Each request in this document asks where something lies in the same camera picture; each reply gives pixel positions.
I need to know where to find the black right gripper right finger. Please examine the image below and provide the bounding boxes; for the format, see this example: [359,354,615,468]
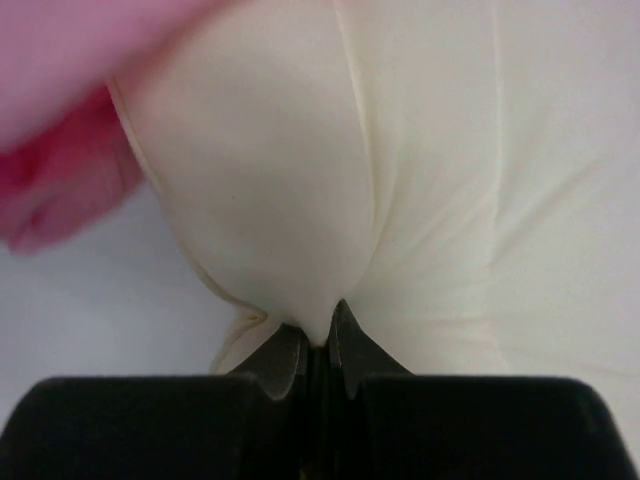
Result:
[322,302,639,479]

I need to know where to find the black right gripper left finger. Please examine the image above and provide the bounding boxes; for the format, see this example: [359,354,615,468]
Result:
[1,326,309,479]

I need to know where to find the cream pillow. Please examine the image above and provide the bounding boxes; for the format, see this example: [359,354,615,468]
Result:
[107,0,640,376]

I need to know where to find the pink pillowcase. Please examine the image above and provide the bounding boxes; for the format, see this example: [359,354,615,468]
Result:
[1,1,213,254]

